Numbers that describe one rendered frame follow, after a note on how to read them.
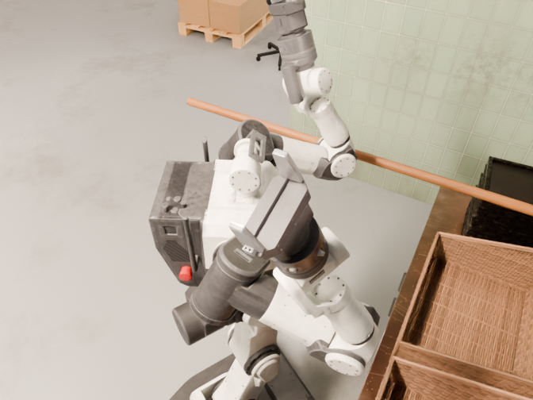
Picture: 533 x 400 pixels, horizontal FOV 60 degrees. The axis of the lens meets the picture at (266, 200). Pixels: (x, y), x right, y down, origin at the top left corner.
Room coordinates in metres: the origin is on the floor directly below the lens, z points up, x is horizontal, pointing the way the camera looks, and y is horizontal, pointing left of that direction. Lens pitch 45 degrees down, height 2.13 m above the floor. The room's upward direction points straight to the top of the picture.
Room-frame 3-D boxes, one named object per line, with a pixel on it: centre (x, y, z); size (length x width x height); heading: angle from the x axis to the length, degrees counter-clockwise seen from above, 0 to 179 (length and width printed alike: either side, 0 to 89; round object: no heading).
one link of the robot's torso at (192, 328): (0.73, 0.12, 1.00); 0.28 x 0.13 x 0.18; 122
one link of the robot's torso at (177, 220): (0.77, 0.10, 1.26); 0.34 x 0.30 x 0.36; 177
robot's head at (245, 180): (0.76, 0.04, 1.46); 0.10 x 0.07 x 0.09; 177
